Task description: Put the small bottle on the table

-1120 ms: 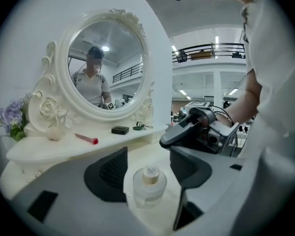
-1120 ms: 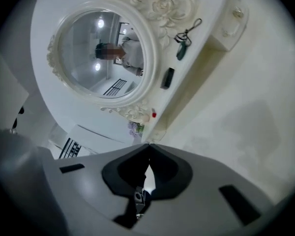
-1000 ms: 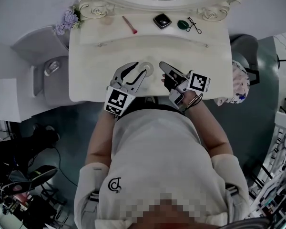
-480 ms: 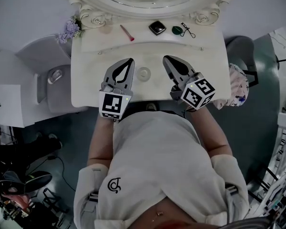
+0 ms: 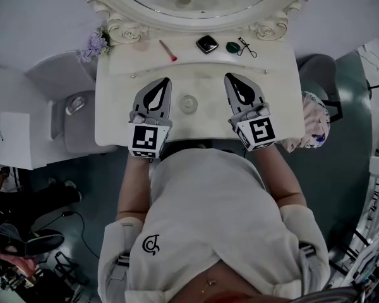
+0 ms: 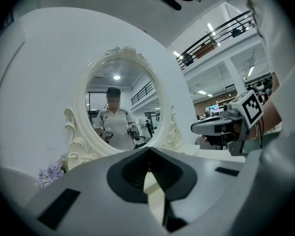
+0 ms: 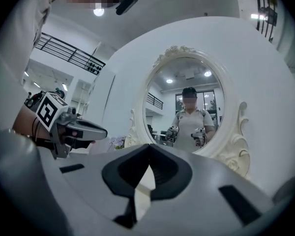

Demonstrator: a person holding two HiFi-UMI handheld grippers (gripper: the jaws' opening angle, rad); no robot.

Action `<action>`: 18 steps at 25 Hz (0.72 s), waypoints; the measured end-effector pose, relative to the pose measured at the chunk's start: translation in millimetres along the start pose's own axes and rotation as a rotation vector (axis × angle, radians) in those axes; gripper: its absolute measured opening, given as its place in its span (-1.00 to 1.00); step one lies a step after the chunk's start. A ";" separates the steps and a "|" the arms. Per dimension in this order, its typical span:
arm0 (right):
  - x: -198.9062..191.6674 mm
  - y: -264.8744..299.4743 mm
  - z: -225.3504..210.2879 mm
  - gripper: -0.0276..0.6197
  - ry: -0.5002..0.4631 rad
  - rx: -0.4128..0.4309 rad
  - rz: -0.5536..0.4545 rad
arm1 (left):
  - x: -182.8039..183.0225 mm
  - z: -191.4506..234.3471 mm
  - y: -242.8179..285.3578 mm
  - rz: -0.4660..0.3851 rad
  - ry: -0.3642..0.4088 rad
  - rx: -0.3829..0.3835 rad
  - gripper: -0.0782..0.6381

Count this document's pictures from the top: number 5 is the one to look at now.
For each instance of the black metal stool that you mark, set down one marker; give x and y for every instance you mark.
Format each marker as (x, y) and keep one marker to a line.
(70, 268)

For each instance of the black square compact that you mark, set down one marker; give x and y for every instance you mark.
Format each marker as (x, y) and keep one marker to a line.
(207, 44)

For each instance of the person's right forearm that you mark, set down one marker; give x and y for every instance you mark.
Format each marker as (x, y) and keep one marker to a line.
(281, 178)

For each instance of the person's left forearm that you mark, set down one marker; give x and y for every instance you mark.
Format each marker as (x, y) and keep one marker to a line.
(134, 188)

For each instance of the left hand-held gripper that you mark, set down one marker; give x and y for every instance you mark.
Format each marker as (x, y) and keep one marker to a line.
(145, 137)

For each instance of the purple flower bunch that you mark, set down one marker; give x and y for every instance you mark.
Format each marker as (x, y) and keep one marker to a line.
(94, 44)

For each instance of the floral fabric bag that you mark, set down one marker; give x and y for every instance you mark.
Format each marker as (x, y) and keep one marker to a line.
(309, 122)

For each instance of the grey round chair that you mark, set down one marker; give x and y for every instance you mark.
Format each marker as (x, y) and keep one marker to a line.
(319, 74)

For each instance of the green round case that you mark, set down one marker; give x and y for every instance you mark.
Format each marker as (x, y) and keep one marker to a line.
(232, 47)

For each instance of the black pen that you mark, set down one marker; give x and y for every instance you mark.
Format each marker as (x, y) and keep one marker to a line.
(0, 135)

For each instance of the light grey armchair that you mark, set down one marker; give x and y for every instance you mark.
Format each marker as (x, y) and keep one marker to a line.
(79, 131)

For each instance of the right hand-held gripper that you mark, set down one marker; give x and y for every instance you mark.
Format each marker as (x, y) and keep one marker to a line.
(256, 131)

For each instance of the white dressing table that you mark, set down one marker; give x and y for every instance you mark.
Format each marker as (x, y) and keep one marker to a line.
(202, 128)

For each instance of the oval white-framed mirror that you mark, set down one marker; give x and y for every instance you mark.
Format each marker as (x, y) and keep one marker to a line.
(199, 14)

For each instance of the white side table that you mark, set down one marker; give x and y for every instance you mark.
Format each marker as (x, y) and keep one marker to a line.
(15, 144)

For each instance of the white metal rack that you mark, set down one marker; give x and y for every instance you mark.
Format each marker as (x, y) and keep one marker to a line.
(369, 232)

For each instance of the person's white shirt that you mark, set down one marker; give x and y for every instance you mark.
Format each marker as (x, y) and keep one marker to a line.
(214, 216)

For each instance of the black eyelash curler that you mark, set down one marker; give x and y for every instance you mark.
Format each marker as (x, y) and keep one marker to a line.
(248, 47)

